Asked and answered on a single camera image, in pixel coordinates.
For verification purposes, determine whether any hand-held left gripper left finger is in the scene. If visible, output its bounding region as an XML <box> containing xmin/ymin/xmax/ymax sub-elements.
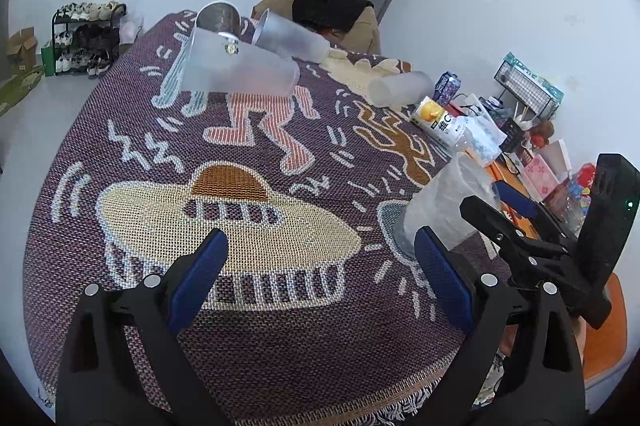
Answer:
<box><xmin>56</xmin><ymin>228</ymin><xmax>231</xmax><ymax>426</ymax></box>

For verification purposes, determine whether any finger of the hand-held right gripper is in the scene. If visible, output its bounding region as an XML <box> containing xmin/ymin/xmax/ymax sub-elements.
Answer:
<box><xmin>491</xmin><ymin>180</ymin><xmax>581</xmax><ymax>243</ymax></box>
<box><xmin>459</xmin><ymin>195</ymin><xmax>577</xmax><ymax>293</ymax></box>

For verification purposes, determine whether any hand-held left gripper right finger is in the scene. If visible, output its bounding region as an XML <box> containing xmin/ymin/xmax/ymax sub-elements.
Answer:
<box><xmin>414</xmin><ymin>226</ymin><xmax>587</xmax><ymax>426</ymax></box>

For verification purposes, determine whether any frosted plastic cup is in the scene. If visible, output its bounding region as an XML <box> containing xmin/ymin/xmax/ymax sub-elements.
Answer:
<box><xmin>368</xmin><ymin>71</ymin><xmax>434</xmax><ymax>108</ymax></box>
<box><xmin>180</xmin><ymin>27</ymin><xmax>301</xmax><ymax>98</ymax></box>
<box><xmin>402</xmin><ymin>152</ymin><xmax>501</xmax><ymax>252</ymax></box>
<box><xmin>251</xmin><ymin>8</ymin><xmax>332</xmax><ymax>61</ymax></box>

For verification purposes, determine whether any stainless steel cup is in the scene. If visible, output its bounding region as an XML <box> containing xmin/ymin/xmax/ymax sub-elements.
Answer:
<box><xmin>195</xmin><ymin>0</ymin><xmax>242</xmax><ymax>44</ymax></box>

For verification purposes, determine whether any pink box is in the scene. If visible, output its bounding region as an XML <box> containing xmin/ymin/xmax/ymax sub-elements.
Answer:
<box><xmin>522</xmin><ymin>154</ymin><xmax>558</xmax><ymax>202</ymax></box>

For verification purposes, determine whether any clear plastic bag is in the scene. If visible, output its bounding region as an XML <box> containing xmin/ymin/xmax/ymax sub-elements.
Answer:
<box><xmin>457</xmin><ymin>115</ymin><xmax>508</xmax><ymax>164</ymax></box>

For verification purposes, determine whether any brown plush toy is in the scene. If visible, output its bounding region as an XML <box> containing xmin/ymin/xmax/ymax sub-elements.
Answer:
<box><xmin>530</xmin><ymin>121</ymin><xmax>555</xmax><ymax>147</ymax></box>

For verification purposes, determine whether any orange juice carton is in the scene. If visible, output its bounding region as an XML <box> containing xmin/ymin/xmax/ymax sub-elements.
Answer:
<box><xmin>410</xmin><ymin>96</ymin><xmax>468</xmax><ymax>152</ymax></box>

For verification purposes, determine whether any printed woven blanket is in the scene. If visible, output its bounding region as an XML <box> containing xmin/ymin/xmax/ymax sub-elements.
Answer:
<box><xmin>22</xmin><ymin>9</ymin><xmax>506</xmax><ymax>425</ymax></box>

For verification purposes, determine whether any orange stool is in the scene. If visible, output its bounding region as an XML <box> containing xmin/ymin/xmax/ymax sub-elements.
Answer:
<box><xmin>582</xmin><ymin>273</ymin><xmax>628</xmax><ymax>382</ymax></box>

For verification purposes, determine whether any blue patterned carton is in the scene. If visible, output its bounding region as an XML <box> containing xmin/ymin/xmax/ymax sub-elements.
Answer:
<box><xmin>432</xmin><ymin>71</ymin><xmax>461</xmax><ymax>104</ymax></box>

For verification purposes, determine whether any teal tissue pack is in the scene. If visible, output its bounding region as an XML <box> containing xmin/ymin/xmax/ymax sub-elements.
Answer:
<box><xmin>502</xmin><ymin>52</ymin><xmax>565</xmax><ymax>102</ymax></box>

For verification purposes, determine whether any green floor mat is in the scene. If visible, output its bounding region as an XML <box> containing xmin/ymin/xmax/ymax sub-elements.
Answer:
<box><xmin>0</xmin><ymin>65</ymin><xmax>46</xmax><ymax>117</ymax></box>

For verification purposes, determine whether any green box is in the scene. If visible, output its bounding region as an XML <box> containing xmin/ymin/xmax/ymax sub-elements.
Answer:
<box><xmin>41</xmin><ymin>41</ymin><xmax>57</xmax><ymax>77</ymax></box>

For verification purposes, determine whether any group of shoes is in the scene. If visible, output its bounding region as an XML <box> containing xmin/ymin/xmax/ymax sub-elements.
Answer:
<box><xmin>54</xmin><ymin>1</ymin><xmax>126</xmax><ymax>78</ymax></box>

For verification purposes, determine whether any black cloth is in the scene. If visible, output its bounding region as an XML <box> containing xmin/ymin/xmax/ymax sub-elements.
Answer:
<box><xmin>291</xmin><ymin>0</ymin><xmax>375</xmax><ymax>33</ymax></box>

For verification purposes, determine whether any black shoe rack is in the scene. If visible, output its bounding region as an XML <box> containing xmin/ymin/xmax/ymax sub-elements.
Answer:
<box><xmin>50</xmin><ymin>1</ymin><xmax>128</xmax><ymax>78</ymax></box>

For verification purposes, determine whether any cardboard box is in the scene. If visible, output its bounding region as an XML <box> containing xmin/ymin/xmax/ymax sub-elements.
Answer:
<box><xmin>6</xmin><ymin>27</ymin><xmax>38</xmax><ymax>69</ymax></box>

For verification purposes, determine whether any black wire basket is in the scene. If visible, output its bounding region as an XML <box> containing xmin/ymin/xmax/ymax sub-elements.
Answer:
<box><xmin>494</xmin><ymin>61</ymin><xmax>563</xmax><ymax>119</ymax></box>

